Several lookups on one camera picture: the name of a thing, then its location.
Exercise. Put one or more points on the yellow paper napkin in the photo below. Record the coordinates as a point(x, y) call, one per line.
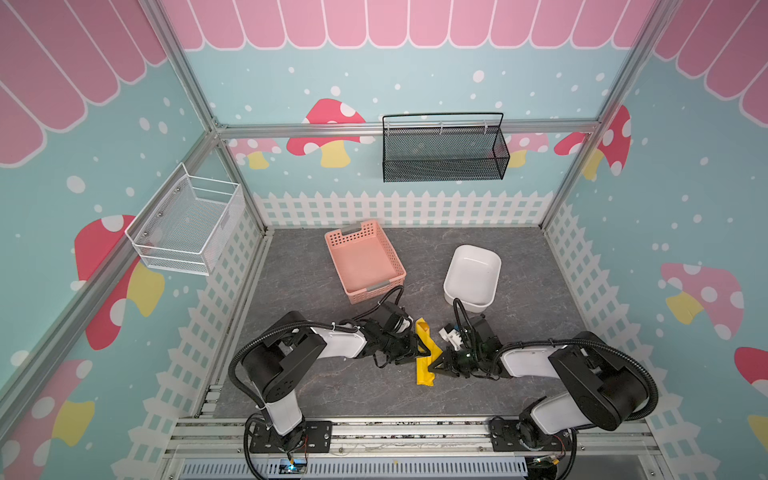
point(428, 351)

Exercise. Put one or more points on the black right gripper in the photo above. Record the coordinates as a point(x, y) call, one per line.
point(455, 358)

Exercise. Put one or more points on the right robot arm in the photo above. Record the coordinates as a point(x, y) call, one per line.
point(604, 386)

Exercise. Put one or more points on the black wire wall basket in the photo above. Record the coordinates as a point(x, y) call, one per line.
point(435, 147)

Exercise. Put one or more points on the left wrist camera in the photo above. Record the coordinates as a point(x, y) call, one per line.
point(392, 317)

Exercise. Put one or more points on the white wire wall basket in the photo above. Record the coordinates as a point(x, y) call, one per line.
point(187, 224)

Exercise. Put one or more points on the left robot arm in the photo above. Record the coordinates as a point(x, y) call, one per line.
point(269, 369)

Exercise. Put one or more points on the pink perforated basket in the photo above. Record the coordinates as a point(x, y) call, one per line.
point(365, 260)

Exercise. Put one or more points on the white plastic tray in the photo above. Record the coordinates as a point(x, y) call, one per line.
point(472, 277)

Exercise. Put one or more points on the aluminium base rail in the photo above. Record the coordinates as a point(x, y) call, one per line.
point(464, 447)

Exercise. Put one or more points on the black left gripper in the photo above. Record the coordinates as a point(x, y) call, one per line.
point(411, 350)

